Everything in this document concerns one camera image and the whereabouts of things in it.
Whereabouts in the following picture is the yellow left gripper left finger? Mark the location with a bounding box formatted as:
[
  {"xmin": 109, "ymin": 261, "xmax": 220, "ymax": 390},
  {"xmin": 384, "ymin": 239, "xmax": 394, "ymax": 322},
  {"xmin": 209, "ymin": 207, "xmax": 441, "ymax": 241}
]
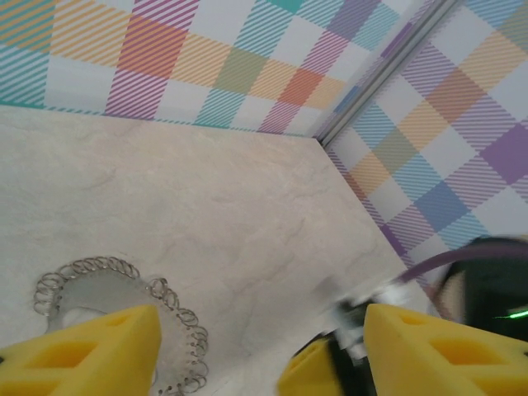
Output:
[{"xmin": 0, "ymin": 304, "xmax": 162, "ymax": 396}]

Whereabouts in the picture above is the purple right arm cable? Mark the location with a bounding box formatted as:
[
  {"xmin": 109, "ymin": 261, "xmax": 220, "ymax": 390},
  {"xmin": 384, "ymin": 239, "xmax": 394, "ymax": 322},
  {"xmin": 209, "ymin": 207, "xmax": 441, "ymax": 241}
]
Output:
[{"xmin": 395, "ymin": 237, "xmax": 528, "ymax": 285}]

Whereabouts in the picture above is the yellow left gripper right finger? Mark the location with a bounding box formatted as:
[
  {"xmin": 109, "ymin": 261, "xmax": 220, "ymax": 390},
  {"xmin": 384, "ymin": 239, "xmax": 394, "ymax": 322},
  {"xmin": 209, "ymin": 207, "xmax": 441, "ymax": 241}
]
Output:
[{"xmin": 365, "ymin": 303, "xmax": 528, "ymax": 396}]

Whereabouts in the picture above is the aluminium frame post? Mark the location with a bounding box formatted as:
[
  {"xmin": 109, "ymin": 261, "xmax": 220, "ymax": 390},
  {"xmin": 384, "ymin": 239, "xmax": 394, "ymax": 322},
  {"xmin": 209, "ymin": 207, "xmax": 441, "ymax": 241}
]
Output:
[{"xmin": 319, "ymin": 0, "xmax": 461, "ymax": 148}]

